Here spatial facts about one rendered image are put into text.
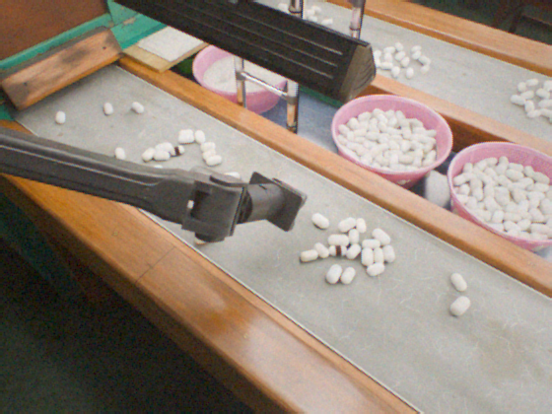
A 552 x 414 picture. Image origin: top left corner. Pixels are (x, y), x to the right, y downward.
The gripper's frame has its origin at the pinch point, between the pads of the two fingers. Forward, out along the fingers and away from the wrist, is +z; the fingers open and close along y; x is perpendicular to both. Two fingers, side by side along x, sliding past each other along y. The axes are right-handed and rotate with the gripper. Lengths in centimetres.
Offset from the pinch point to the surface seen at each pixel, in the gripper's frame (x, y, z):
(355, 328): 12.4, -21.2, -5.8
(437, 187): -10.6, -18.3, 32.0
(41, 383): 96, 57, 10
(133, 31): -15, 70, 17
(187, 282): 17.5, 5.0, -15.8
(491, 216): -10.6, -30.8, 23.5
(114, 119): 5, 52, 3
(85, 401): 92, 41, 14
